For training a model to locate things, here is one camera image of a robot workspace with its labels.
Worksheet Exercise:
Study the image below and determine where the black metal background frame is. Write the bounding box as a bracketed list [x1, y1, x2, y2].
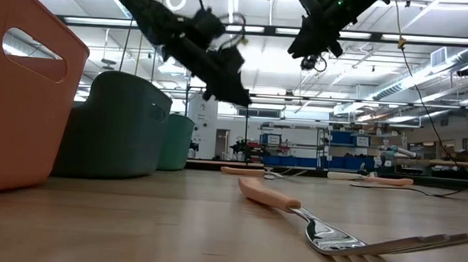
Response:
[181, 75, 251, 164]

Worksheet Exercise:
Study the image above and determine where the dark teal plastic bin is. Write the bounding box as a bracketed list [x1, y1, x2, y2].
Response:
[50, 67, 176, 183]

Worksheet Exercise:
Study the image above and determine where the silver ventilation duct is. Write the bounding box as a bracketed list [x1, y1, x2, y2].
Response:
[369, 41, 468, 107]

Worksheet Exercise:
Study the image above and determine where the black overhead camera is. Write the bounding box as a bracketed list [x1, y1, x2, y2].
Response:
[300, 54, 329, 74]

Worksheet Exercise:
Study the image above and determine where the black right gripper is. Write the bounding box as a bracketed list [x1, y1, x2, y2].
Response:
[288, 0, 362, 62]

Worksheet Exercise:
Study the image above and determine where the black table frame rail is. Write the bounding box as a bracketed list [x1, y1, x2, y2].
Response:
[183, 159, 468, 195]

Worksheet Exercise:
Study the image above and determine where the wooden background table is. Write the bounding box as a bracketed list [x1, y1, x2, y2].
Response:
[392, 156, 468, 169]

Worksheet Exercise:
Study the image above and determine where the blue storage bins row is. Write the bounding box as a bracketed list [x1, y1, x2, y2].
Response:
[320, 154, 378, 172]
[262, 154, 320, 169]

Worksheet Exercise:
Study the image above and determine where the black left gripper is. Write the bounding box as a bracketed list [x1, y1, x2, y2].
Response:
[159, 37, 256, 108]

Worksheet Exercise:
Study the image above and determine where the orange plastic bin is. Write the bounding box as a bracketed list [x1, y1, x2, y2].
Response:
[0, 0, 93, 201]

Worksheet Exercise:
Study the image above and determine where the blue box with white label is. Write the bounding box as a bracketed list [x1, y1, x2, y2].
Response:
[260, 132, 283, 147]

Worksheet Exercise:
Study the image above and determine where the green teal plastic bin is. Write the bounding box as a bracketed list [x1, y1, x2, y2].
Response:
[155, 112, 196, 173]

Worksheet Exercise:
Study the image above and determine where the white cylindrical pillar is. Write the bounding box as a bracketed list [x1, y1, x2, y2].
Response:
[184, 96, 220, 161]

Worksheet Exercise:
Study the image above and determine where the hanging cable with yellow tag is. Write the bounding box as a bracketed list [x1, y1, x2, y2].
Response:
[383, 0, 468, 167]

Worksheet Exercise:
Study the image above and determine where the thin hanging cable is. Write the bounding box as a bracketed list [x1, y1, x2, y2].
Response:
[134, 29, 144, 78]
[119, 18, 135, 74]

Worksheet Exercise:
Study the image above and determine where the white vent grille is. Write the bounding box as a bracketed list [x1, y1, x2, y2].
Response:
[429, 45, 449, 69]

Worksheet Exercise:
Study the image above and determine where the orange-handled silver knife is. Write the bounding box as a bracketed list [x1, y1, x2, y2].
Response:
[326, 171, 415, 187]

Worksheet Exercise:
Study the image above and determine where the blue storage bin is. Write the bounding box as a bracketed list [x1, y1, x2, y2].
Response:
[329, 130, 357, 146]

